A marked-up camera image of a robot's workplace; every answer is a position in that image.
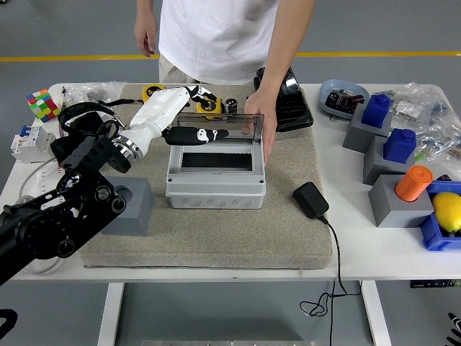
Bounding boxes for black table control panel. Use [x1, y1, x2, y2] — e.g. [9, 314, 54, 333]
[409, 279, 461, 289]

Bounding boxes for clear plastic bag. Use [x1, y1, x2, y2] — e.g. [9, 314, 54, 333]
[66, 81, 125, 109]

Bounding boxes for white power strip cable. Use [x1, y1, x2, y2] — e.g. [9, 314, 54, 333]
[14, 158, 61, 275]

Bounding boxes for grey block with round hole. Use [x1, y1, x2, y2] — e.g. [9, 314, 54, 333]
[100, 176, 156, 237]

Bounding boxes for yellow square tape measure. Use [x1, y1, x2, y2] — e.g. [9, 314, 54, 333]
[141, 84, 165, 105]

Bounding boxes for blue plastic bin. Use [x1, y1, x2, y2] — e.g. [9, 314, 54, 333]
[419, 179, 461, 252]

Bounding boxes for blue plastic block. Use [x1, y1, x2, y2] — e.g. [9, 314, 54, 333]
[361, 94, 393, 129]
[382, 128, 417, 164]

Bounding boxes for grey-brown mat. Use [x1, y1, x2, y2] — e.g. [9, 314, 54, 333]
[78, 83, 334, 270]

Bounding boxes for person's right hand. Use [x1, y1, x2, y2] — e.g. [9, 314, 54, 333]
[133, 17, 158, 58]

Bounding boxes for white circuit breaker blue lever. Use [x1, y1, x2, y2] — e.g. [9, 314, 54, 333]
[9, 121, 57, 165]

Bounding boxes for yellow lemon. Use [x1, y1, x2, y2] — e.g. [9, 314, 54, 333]
[431, 192, 461, 234]

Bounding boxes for black tape measure strap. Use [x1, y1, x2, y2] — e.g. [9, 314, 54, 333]
[97, 97, 145, 108]

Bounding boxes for black glossy pad with stand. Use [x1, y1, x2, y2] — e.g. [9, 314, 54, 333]
[253, 66, 315, 133]

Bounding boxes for black power adapter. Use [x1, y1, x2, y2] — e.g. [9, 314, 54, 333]
[292, 181, 330, 219]

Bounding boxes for person's left hand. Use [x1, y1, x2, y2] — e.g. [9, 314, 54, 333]
[243, 89, 278, 167]

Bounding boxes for yellow tape measure round face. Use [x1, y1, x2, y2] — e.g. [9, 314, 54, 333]
[196, 96, 224, 115]

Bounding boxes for white printed package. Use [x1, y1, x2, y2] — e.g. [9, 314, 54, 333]
[57, 99, 94, 138]

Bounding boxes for robot right hand black fingers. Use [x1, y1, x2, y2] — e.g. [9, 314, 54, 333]
[445, 312, 461, 346]

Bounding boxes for clear bags of components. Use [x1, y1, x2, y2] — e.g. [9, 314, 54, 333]
[381, 81, 461, 161]

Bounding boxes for white table leg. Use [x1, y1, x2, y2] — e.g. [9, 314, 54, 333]
[361, 280, 392, 346]
[97, 282, 125, 346]

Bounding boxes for white power strip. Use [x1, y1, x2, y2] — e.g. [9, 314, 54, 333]
[35, 161, 69, 198]

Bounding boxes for grey block holder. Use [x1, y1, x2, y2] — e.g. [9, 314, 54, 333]
[341, 106, 394, 154]
[362, 135, 417, 187]
[367, 174, 435, 229]

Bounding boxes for blue-grey bowl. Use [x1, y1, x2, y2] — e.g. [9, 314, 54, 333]
[319, 79, 371, 122]

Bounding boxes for smoked transparent box lid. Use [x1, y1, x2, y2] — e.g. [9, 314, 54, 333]
[176, 113, 266, 145]

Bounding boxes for large colourful puzzle cube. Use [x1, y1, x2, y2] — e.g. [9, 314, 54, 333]
[26, 89, 62, 124]

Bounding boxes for black adapter cord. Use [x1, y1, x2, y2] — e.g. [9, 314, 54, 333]
[299, 214, 363, 346]

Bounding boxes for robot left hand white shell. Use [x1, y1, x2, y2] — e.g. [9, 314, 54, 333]
[120, 85, 231, 159]

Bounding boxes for person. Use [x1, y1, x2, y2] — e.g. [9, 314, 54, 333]
[133, 0, 316, 167]

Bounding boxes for grey plastic junction box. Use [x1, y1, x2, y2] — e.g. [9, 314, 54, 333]
[165, 142, 267, 210]

